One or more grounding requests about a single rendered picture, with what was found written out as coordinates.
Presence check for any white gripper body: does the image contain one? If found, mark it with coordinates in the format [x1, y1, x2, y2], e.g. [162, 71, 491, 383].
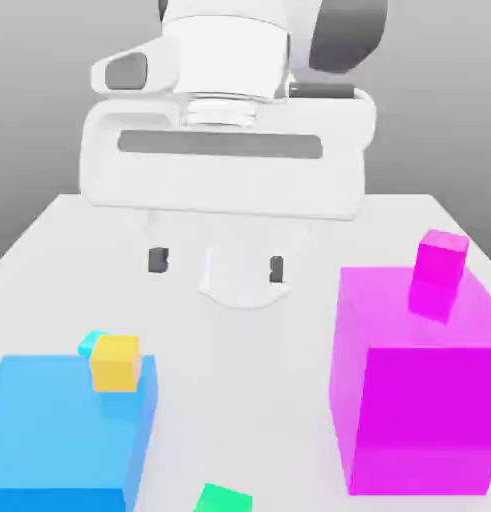
[78, 88, 378, 222]

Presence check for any small cyan cube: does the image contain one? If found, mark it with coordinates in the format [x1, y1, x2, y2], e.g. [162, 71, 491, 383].
[76, 329, 112, 358]

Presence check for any small yellow cube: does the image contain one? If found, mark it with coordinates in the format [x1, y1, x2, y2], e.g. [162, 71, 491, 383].
[89, 334, 142, 393]

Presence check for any small magenta cube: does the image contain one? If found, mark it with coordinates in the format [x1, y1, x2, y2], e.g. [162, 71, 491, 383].
[407, 228, 471, 326]

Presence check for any small green cube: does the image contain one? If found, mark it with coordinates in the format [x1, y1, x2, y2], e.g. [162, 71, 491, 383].
[192, 482, 254, 512]

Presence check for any large blue box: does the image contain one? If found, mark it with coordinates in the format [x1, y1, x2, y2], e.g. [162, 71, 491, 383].
[0, 353, 159, 512]

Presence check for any large magenta box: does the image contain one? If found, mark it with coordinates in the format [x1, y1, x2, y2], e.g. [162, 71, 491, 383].
[328, 265, 491, 497]

